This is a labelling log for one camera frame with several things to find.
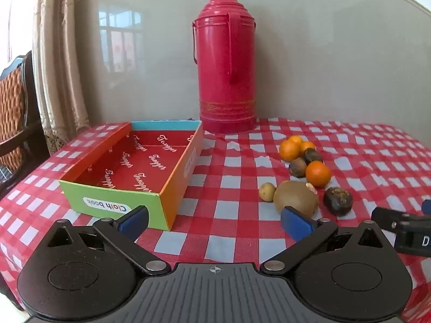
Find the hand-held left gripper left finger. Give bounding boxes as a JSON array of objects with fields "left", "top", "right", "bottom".
[{"left": 45, "top": 205, "right": 171, "bottom": 275}]

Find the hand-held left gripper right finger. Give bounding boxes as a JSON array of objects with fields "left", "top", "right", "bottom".
[{"left": 260, "top": 205, "right": 384, "bottom": 275}]

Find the brown kiwi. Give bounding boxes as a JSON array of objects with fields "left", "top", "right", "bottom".
[{"left": 273, "top": 180, "right": 319, "bottom": 218}]

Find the small yellow fruit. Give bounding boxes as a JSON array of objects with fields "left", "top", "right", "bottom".
[{"left": 259, "top": 182, "right": 277, "bottom": 202}]

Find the colourful cardboard box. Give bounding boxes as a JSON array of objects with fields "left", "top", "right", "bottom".
[{"left": 59, "top": 120, "right": 204, "bottom": 232}]

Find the brown chestnut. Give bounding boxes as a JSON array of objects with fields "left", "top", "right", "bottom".
[{"left": 289, "top": 157, "right": 308, "bottom": 178}]

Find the dark chestnut back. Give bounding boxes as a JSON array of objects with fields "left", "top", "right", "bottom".
[{"left": 303, "top": 148, "right": 324, "bottom": 166}]

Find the large orange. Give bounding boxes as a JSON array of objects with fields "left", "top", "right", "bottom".
[{"left": 279, "top": 140, "right": 301, "bottom": 161}]

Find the red white checked tablecloth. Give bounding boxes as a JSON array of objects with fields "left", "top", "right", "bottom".
[{"left": 0, "top": 118, "right": 431, "bottom": 323}]

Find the beige lace-hem curtain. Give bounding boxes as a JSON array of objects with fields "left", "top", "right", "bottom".
[{"left": 32, "top": 0, "right": 91, "bottom": 155}]

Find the wooden armchair with woven back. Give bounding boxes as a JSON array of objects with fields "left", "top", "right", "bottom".
[{"left": 0, "top": 50, "right": 51, "bottom": 196}]

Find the red thermos flask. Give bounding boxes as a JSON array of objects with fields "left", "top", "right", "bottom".
[{"left": 192, "top": 0, "right": 258, "bottom": 134}]

